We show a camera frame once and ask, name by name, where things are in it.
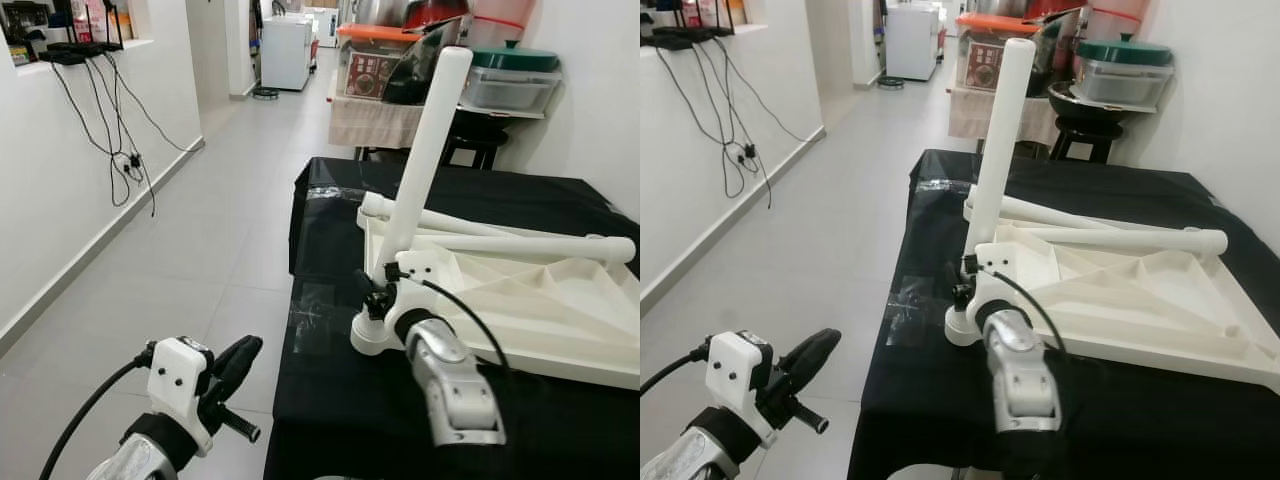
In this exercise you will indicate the black tablecloth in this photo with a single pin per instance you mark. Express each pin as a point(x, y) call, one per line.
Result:
point(900, 410)
point(330, 400)

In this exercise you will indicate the beige table cloth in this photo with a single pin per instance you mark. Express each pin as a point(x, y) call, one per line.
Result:
point(375, 122)
point(968, 115)

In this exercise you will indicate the white bucket red band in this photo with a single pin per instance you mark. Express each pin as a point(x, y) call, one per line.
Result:
point(1118, 15)
point(498, 20)

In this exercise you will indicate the black stool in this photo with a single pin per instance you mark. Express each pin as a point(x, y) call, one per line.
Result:
point(1085, 142)
point(475, 145)

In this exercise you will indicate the black wall plug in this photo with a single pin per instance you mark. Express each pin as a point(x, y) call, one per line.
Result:
point(742, 152)
point(128, 161)

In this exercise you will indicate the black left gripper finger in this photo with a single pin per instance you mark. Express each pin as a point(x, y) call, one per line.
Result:
point(238, 365)
point(812, 358)

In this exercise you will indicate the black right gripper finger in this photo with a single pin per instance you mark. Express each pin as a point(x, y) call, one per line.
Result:
point(955, 277)
point(366, 284)

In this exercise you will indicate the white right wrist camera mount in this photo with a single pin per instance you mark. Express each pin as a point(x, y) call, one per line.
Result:
point(420, 268)
point(1003, 262)

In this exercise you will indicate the orange lid storage box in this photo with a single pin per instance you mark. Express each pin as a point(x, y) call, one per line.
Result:
point(365, 65)
point(980, 55)

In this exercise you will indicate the green lid clear container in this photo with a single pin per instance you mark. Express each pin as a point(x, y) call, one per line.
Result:
point(1125, 72)
point(515, 80)

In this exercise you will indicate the white plastic children table top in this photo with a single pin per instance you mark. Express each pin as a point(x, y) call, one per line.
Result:
point(1150, 310)
point(560, 310)

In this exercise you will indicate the white fridge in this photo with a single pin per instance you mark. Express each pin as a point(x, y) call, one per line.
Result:
point(287, 50)
point(912, 40)

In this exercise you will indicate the black bag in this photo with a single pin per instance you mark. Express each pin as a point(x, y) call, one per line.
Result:
point(1050, 55)
point(420, 70)

